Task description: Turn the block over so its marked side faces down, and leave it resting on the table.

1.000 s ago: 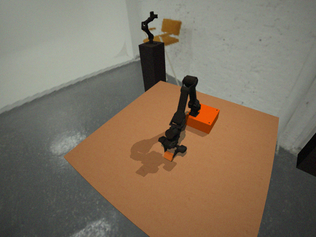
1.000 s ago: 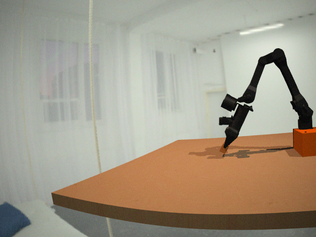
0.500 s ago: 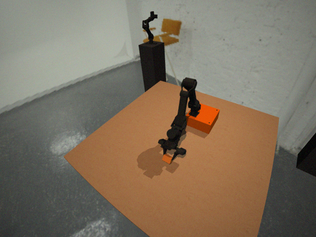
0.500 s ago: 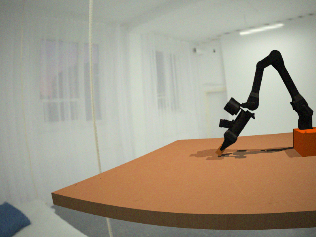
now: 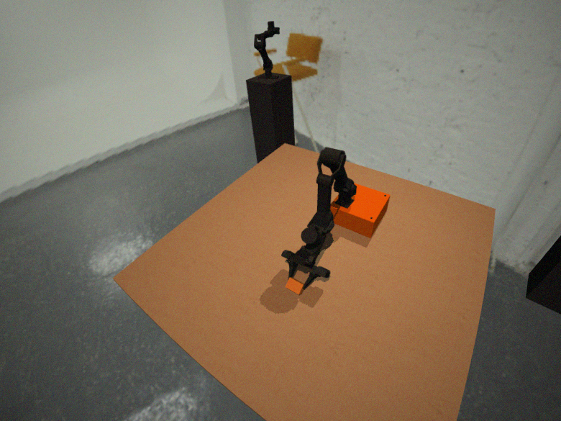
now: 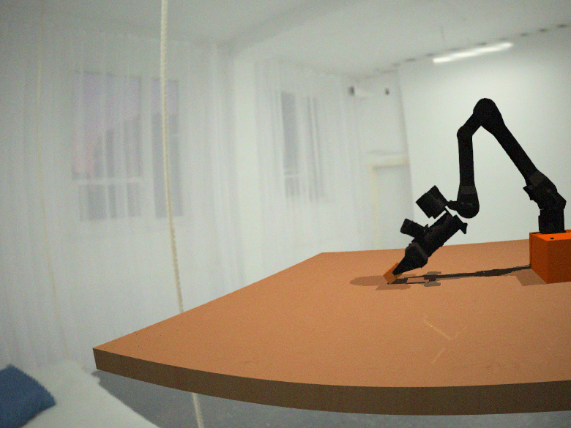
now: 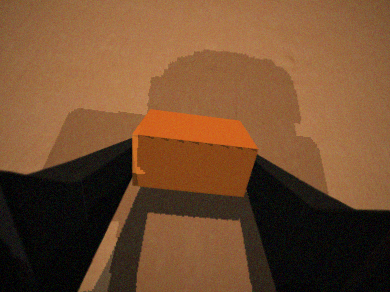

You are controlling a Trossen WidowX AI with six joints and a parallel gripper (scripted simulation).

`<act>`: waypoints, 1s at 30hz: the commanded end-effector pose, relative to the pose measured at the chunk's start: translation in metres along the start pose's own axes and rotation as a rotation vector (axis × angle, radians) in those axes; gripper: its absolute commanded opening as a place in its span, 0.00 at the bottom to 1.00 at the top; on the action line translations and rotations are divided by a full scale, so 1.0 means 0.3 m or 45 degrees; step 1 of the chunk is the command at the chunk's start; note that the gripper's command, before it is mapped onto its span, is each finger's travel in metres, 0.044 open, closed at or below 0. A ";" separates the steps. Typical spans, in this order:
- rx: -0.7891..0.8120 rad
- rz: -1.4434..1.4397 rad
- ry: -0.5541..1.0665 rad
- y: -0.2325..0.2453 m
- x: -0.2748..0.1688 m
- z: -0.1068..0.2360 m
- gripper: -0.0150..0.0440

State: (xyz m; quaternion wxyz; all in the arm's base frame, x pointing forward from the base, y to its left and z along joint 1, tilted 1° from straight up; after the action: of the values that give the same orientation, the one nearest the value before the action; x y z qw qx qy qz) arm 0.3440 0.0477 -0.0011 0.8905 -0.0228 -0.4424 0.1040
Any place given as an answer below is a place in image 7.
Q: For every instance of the orange block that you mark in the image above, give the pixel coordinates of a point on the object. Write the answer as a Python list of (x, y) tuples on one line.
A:
[(192, 153)]

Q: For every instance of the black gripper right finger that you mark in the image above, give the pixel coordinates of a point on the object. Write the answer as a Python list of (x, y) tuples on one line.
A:
[(312, 241)]

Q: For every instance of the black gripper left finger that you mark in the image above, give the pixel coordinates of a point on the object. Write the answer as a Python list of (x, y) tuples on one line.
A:
[(53, 221)]

